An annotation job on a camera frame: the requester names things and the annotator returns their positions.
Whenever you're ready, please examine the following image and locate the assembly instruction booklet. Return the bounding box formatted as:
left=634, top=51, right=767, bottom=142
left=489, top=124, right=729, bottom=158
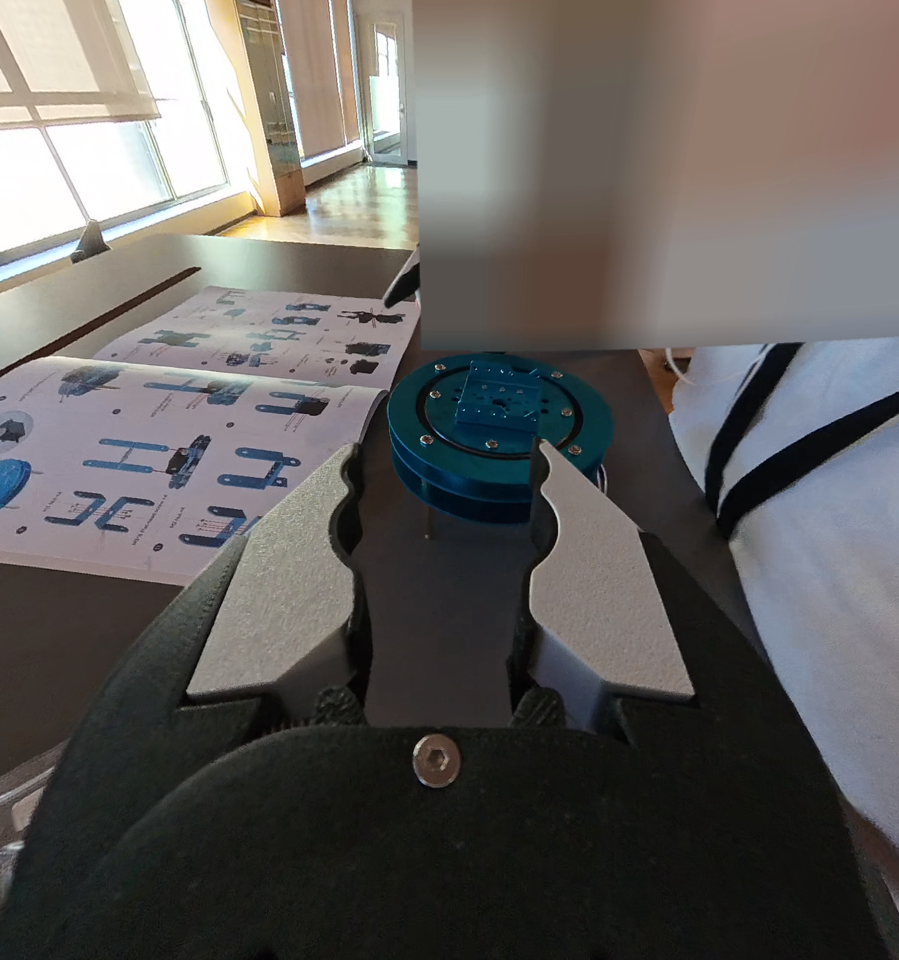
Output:
left=0, top=285, right=421, bottom=588

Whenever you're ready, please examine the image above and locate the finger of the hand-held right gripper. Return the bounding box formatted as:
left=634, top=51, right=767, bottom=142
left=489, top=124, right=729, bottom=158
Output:
left=384, top=249, right=421, bottom=309

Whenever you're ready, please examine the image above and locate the blue round turntable base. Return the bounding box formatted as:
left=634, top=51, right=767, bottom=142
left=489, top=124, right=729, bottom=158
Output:
left=387, top=352, right=616, bottom=543

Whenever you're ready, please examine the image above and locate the large glass window wall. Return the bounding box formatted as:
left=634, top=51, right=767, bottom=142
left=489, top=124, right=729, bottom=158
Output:
left=0, top=0, right=229, bottom=265

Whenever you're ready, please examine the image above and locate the small grey triangular stand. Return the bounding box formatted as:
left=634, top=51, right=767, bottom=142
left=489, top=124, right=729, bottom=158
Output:
left=70, top=219, right=112, bottom=264

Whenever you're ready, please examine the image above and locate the wooden glass display cabinet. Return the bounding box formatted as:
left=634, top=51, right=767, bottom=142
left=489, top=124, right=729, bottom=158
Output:
left=238, top=0, right=306, bottom=219

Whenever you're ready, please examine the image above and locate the dark desk with cable flap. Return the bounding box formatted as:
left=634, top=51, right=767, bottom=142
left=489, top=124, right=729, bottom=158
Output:
left=0, top=234, right=203, bottom=391

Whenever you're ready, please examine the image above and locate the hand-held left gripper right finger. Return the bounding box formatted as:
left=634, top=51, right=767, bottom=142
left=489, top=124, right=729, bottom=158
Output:
left=508, top=438, right=697, bottom=735

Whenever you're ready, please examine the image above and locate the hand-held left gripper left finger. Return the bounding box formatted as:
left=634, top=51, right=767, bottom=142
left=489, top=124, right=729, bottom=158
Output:
left=185, top=442, right=370, bottom=727

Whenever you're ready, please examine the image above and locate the beige roller blind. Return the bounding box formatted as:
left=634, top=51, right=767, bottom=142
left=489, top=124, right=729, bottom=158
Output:
left=0, top=0, right=162, bottom=125

